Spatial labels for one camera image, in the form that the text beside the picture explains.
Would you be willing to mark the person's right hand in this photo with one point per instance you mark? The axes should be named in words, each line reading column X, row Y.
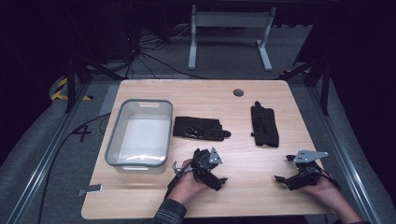
column 328, row 193

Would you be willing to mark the matte black glove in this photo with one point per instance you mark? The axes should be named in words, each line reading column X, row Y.
column 264, row 127

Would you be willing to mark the yellow black hazard tape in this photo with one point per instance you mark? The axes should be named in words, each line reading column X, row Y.
column 59, row 90

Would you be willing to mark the black glove with shiny patch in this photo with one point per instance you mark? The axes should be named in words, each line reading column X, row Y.
column 199, row 128

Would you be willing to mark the white plastic bin grey rim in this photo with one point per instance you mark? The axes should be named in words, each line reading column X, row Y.
column 141, row 137

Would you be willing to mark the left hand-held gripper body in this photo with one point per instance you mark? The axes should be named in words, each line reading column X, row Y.
column 205, row 165

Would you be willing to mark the person's left hand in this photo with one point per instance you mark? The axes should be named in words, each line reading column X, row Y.
column 185, row 186

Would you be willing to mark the white metal desk frame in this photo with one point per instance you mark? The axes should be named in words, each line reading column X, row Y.
column 230, row 19

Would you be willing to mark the grey metal floor rail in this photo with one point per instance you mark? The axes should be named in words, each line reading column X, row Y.
column 339, row 149
column 46, row 158

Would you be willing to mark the black metal stand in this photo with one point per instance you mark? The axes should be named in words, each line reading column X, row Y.
column 72, row 84
column 324, row 84

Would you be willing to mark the silver tape strip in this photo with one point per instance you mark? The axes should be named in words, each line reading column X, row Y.
column 91, row 189

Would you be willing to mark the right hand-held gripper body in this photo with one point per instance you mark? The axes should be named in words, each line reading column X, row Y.
column 306, row 177

